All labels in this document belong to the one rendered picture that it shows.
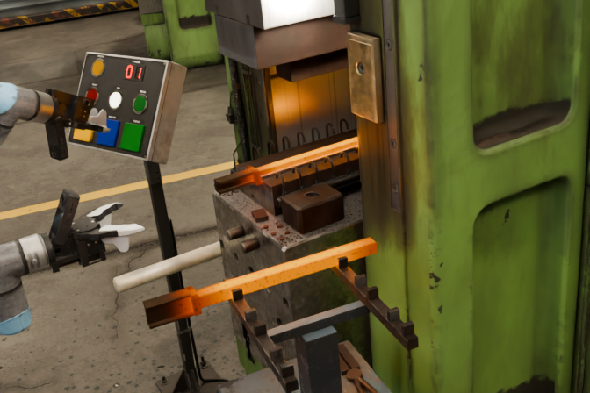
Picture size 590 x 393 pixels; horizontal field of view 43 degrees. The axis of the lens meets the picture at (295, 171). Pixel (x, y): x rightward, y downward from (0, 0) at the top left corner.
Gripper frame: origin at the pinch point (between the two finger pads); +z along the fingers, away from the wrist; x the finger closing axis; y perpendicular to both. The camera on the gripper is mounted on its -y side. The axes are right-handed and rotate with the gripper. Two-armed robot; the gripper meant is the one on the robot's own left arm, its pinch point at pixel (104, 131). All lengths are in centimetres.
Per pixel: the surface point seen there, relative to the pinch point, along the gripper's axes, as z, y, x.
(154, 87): 10.3, 14.8, -4.2
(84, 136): 9.6, -2.3, 18.7
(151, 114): 10.3, 7.3, -5.0
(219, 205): 11.7, -12.5, -33.8
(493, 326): 37, -26, -100
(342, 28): 6, 33, -63
